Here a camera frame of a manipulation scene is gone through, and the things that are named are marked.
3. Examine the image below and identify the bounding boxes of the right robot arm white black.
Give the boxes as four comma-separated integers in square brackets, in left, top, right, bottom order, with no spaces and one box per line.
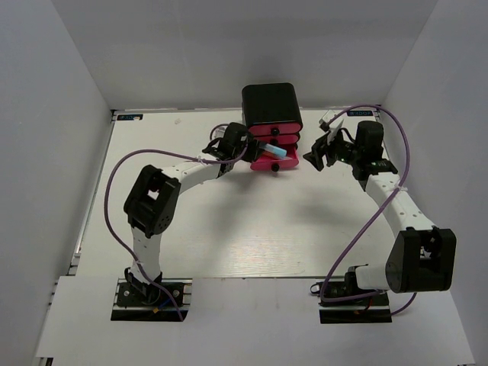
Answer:
[304,120,457,305]

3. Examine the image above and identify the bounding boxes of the pink drawer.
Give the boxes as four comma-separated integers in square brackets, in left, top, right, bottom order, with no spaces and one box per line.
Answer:
[249,123,303,136]
[250,145,299,172]
[249,133,300,149]

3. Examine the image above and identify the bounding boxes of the right corner label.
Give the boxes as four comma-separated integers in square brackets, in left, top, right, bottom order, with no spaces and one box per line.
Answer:
[347,110,374,117]

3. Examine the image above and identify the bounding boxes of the corner label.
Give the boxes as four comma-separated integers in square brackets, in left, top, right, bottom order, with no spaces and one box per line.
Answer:
[117,114,143,121]
[347,110,374,117]

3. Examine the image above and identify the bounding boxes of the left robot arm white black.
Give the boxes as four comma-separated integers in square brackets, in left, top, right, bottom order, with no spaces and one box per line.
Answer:
[124,123,265,304]

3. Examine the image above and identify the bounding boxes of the black drawer cabinet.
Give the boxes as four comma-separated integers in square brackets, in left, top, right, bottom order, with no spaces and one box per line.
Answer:
[241,82,303,129]

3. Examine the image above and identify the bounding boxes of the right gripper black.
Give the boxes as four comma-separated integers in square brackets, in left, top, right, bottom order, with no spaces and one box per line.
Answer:
[303,127,362,171]

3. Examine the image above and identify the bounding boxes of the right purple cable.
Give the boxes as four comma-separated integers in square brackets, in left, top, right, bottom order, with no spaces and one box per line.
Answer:
[318,104,419,316]

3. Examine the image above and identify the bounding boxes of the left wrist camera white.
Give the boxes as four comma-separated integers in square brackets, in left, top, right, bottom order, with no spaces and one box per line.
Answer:
[209,124,229,140]

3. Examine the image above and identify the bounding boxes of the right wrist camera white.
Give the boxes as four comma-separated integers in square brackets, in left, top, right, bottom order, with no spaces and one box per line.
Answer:
[319,110,344,145]

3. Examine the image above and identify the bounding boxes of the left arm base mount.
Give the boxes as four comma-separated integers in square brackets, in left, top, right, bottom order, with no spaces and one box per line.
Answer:
[111,279,192,323]

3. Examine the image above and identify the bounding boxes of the blue clear lead case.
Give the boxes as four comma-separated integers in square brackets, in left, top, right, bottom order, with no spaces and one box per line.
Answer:
[262,143,287,159]

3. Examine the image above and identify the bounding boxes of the left corner label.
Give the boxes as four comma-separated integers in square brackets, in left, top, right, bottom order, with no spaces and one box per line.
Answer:
[117,114,143,121]

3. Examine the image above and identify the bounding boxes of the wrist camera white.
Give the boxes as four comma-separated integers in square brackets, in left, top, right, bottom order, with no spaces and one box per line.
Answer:
[319,110,344,145]
[209,124,229,140]

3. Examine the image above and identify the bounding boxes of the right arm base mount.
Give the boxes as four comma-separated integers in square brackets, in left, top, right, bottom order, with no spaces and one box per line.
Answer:
[310,281,392,325]

